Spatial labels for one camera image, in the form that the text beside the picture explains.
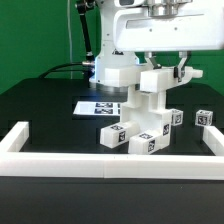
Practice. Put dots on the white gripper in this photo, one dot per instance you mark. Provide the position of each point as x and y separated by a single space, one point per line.
169 25

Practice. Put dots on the white chair back frame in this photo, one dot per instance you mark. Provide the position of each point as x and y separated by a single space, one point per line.
146 86

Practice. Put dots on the white chair seat block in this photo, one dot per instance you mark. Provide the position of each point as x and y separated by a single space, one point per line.
145 116

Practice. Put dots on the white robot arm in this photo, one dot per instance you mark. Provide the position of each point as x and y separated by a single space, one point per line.
110 56

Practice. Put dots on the white tagged cube near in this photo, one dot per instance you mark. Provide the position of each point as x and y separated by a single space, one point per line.
177 117

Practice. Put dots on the white tagged cube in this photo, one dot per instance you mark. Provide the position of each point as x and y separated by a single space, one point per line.
203 118
177 117

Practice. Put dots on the white tagged cube far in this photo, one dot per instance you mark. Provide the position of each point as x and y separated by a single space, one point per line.
203 118

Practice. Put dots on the white tag marker sheet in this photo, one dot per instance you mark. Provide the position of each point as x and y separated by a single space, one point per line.
88 108

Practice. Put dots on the white U-shaped fence frame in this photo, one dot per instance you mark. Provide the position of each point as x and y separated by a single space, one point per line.
15 162

